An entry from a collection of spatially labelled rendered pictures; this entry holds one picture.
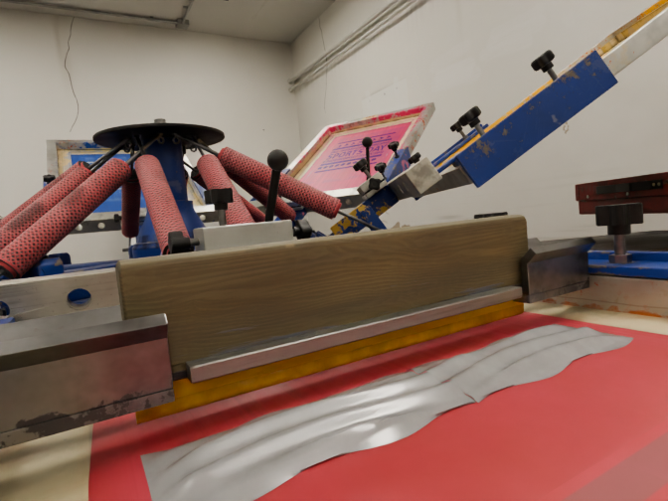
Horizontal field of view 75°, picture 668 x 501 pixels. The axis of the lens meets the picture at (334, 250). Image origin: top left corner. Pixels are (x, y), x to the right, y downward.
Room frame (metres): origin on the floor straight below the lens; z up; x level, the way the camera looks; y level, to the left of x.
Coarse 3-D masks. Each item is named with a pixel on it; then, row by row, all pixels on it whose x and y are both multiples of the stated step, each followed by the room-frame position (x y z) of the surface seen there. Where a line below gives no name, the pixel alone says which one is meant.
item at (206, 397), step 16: (464, 320) 0.39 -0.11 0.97; (480, 320) 0.40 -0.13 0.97; (496, 320) 0.41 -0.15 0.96; (416, 336) 0.36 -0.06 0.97; (432, 336) 0.37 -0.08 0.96; (352, 352) 0.33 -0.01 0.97; (368, 352) 0.34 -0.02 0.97; (384, 352) 0.35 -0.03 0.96; (288, 368) 0.30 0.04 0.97; (304, 368) 0.31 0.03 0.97; (320, 368) 0.32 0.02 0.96; (240, 384) 0.29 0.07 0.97; (256, 384) 0.29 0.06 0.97; (272, 384) 0.30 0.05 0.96; (176, 400) 0.27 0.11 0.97; (192, 400) 0.27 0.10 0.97; (208, 400) 0.28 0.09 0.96; (144, 416) 0.26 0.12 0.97; (160, 416) 0.26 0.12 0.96
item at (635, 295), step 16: (592, 288) 0.45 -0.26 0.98; (608, 288) 0.43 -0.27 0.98; (624, 288) 0.42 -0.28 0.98; (640, 288) 0.41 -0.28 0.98; (656, 288) 0.39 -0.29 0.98; (576, 304) 0.46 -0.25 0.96; (592, 304) 0.45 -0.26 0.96; (608, 304) 0.43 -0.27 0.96; (624, 304) 0.42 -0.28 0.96; (640, 304) 0.41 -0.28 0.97; (656, 304) 0.40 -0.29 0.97
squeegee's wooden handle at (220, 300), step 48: (336, 240) 0.32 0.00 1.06; (384, 240) 0.34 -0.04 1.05; (432, 240) 0.36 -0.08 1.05; (480, 240) 0.39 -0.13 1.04; (144, 288) 0.25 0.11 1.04; (192, 288) 0.27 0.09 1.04; (240, 288) 0.28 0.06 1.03; (288, 288) 0.30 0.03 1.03; (336, 288) 0.32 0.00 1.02; (384, 288) 0.34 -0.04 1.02; (432, 288) 0.36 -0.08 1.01; (480, 288) 0.39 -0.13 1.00; (192, 336) 0.26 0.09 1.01; (240, 336) 0.28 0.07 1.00; (288, 336) 0.30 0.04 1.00
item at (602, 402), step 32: (512, 320) 0.43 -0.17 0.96; (544, 320) 0.42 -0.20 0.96; (576, 320) 0.41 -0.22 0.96; (416, 352) 0.36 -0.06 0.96; (448, 352) 0.35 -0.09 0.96; (608, 352) 0.32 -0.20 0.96; (640, 352) 0.31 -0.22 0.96; (544, 384) 0.27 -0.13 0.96; (576, 384) 0.27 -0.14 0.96; (608, 384) 0.26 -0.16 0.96; (640, 384) 0.26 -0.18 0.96; (512, 416) 0.24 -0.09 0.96; (544, 416) 0.23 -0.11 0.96; (576, 416) 0.23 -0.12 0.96; (608, 416) 0.23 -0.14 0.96; (640, 416) 0.22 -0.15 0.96; (608, 448) 0.20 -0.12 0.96
